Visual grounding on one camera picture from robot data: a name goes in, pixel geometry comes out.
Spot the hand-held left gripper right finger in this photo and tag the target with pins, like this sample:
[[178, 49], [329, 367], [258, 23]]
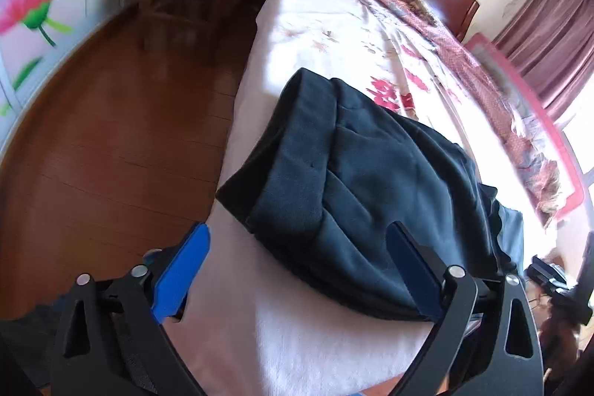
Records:
[[413, 270]]

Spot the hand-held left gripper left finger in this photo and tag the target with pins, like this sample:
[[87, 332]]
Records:
[[181, 275]]

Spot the black pants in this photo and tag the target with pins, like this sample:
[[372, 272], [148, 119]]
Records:
[[352, 173]]

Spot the bed with pink floral sheet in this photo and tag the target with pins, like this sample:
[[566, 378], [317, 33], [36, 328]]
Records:
[[287, 340]]

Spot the pink checkered quilt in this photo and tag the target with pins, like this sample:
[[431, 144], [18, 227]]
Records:
[[445, 43]]

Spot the pink curtain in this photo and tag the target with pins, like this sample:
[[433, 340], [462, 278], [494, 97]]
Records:
[[552, 20]]

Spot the pink bed rail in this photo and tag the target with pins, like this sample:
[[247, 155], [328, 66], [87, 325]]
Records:
[[510, 62]]

